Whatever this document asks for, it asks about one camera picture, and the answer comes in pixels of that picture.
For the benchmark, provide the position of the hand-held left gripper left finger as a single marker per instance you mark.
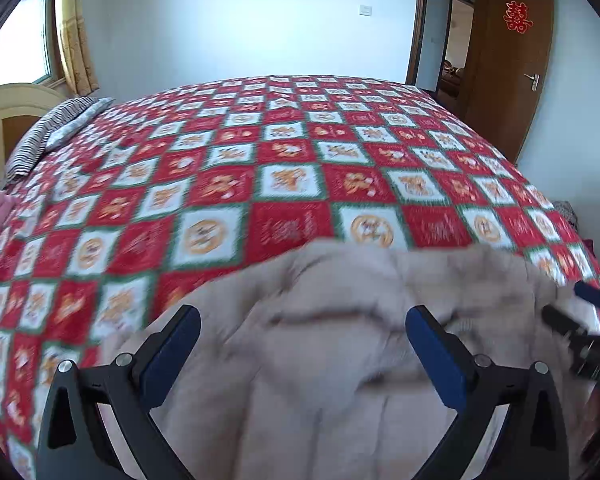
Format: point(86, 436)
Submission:
point(172, 355)

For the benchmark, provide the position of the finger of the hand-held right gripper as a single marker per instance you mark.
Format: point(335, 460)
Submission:
point(597, 296)
point(562, 321)

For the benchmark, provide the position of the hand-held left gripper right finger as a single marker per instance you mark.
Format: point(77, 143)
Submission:
point(437, 357)

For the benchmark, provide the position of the beige quilted down jacket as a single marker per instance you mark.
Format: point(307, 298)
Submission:
point(330, 360)

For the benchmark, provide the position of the grey cloth pile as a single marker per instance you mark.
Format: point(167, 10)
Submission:
point(566, 214)

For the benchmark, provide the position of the red checked printed bedsheet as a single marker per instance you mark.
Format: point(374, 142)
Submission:
point(280, 170)

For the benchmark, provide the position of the brown wooden door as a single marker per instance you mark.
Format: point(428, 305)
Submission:
point(510, 70)

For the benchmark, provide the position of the striped pillow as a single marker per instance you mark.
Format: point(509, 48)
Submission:
point(55, 127)

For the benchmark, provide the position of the cream wooden headboard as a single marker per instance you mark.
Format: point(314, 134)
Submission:
point(10, 120)

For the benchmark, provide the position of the red paper door decoration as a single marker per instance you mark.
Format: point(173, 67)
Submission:
point(517, 16)

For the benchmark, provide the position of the short yellow curtain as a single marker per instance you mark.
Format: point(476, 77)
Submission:
point(75, 30)

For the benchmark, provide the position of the window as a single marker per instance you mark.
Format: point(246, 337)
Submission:
point(22, 35)

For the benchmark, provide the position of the brown door frame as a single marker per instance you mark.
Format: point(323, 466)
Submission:
point(420, 25)

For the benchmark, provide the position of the white light switch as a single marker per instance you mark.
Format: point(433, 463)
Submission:
point(365, 9)

